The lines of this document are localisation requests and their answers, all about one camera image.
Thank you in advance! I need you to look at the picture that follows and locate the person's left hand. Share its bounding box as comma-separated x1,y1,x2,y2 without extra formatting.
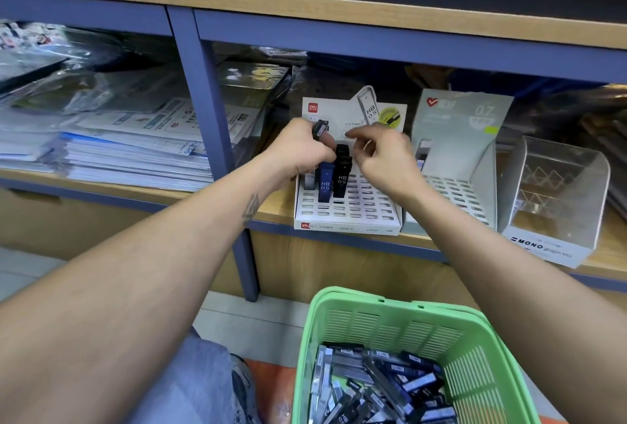
257,117,337,185

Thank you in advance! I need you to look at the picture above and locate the person's right hand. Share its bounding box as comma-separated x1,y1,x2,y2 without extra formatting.
345,123,432,207

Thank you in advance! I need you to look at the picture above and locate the white display box red label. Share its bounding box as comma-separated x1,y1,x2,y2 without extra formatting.
294,86,409,236

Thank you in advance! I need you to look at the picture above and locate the pale green display box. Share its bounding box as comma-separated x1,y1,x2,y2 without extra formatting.
402,88,515,239

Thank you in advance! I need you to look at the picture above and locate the green plastic basket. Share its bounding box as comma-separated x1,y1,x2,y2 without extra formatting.
292,286,542,424

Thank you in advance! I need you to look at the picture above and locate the clear plastic display box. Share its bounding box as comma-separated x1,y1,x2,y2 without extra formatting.
500,135,611,269

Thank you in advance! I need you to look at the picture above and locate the pile of lead cases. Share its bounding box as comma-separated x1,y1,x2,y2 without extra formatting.
308,342,458,424

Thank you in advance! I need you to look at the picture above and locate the person's left forearm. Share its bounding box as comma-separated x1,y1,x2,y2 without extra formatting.
0,169,285,424

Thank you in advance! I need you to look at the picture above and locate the person's right forearm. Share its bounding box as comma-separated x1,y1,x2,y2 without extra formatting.
406,184,627,424

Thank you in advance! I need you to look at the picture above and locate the stack of wrapped paper packs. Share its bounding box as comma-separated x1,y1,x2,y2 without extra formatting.
0,22,292,193

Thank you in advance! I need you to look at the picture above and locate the grey sneaker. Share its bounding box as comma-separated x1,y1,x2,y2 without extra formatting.
230,355,264,424

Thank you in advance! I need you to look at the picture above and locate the colourful printed mat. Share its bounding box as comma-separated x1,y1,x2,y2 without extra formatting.
245,358,298,424

